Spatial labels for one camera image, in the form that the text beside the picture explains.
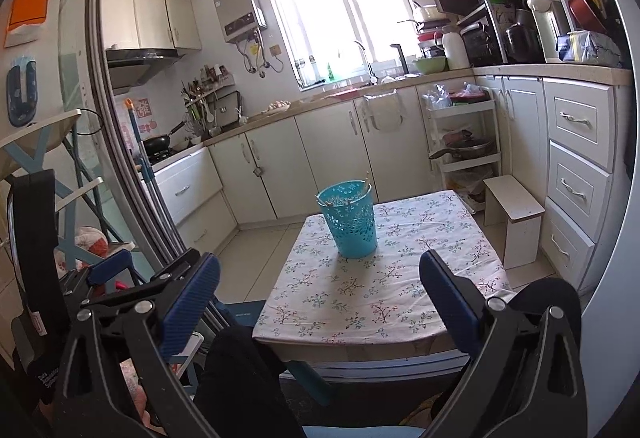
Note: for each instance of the white hanging bag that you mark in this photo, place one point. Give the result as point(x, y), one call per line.
point(382, 111)

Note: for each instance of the dark frying pan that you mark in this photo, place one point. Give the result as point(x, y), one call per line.
point(470, 149)

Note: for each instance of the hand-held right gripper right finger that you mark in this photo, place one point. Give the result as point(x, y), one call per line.
point(450, 303)

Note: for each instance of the beige countertop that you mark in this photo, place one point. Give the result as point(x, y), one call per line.
point(525, 69)

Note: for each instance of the sliding door frame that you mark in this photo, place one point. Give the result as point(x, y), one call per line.
point(107, 93)

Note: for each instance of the wall utensil rack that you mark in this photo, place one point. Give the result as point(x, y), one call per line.
point(207, 93)

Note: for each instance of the white rolling rack cart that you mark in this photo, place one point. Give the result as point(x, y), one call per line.
point(487, 118)

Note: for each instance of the white thermos jug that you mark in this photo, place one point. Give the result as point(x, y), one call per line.
point(456, 51)

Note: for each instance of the blue mop with orange cap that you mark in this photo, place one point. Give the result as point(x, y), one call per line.
point(136, 133)

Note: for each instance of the person's leg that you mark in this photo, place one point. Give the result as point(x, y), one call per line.
point(545, 293)
point(240, 378)

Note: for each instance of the blue chair seat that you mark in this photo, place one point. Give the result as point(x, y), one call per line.
point(360, 432)

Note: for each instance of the chrome faucet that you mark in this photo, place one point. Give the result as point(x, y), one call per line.
point(367, 61)

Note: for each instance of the person's right leg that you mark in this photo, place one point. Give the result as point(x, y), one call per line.
point(545, 293)

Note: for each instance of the plate of shells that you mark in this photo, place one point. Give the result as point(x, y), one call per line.
point(277, 107)

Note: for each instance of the white electric kettle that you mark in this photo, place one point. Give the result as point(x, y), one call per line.
point(547, 28)

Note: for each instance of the white base cabinets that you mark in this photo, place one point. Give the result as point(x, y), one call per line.
point(320, 158)

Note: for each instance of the red wall stickers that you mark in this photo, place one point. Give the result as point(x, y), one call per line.
point(145, 111)

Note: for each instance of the teal plastic basket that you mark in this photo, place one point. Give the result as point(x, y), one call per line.
point(352, 228)

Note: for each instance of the white wall cabinets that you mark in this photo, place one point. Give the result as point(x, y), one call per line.
point(145, 18)

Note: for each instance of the black wok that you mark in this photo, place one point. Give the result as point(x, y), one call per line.
point(157, 143)

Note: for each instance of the red white plush toy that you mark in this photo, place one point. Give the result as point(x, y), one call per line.
point(92, 240)

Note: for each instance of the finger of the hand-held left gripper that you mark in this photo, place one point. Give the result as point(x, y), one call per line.
point(112, 265)
point(172, 268)

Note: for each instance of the person's left leg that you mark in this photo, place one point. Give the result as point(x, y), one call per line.
point(240, 378)

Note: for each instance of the white stove-side drawer cabinet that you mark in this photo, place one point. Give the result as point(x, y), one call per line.
point(190, 188)

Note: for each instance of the orange paper bag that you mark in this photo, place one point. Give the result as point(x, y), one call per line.
point(29, 3)

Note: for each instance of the green bowl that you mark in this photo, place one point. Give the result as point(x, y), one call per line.
point(430, 65)

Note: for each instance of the black toaster oven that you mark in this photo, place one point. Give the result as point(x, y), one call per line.
point(480, 43)

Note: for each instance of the white folding chair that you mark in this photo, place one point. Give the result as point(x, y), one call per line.
point(35, 138)

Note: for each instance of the small white stool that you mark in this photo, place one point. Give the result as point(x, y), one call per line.
point(520, 218)

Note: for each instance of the patterned slipper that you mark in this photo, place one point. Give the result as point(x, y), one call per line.
point(422, 410)

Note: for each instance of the white water heater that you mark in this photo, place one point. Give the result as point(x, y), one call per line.
point(239, 11)

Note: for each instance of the green bottle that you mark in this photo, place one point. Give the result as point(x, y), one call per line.
point(330, 72)

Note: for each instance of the black faucet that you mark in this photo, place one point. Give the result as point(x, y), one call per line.
point(402, 58)

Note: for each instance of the blue u-shaped pillow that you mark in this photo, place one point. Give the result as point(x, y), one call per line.
point(12, 98)

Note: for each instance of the kitchen window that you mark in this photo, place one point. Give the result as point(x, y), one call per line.
point(345, 3)

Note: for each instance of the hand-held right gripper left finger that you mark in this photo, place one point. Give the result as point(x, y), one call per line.
point(192, 303)

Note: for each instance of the range hood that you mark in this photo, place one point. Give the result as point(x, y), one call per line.
point(140, 63)

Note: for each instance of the blue food package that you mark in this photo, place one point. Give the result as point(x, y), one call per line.
point(590, 48)

